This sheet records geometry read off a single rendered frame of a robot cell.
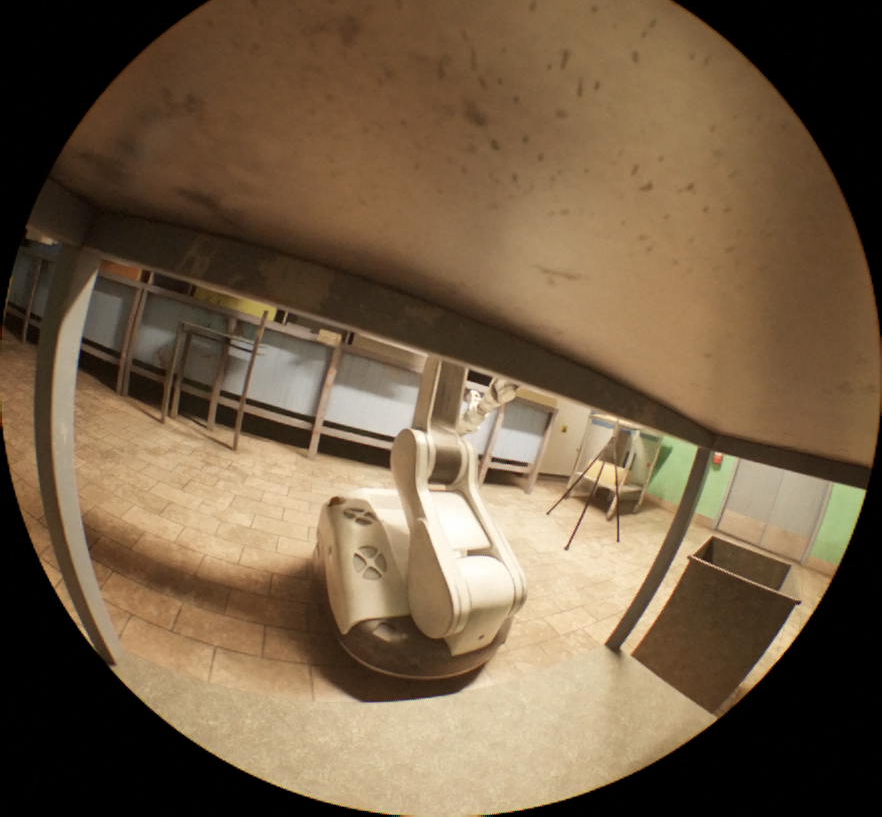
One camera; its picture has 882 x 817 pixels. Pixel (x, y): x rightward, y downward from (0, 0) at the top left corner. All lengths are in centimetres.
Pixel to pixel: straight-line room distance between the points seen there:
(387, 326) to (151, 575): 104
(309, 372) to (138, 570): 166
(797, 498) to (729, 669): 322
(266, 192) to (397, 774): 66
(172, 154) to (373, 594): 82
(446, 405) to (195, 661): 101
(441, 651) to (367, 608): 20
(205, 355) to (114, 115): 226
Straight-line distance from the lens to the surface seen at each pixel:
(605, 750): 76
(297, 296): 24
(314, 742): 59
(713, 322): 16
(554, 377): 32
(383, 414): 226
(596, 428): 411
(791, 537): 426
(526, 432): 282
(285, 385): 222
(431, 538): 72
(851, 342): 17
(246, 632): 98
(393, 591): 83
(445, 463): 86
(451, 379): 93
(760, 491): 425
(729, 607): 108
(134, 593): 107
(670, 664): 119
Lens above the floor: 78
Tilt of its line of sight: 1 degrees up
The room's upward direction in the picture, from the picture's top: 16 degrees clockwise
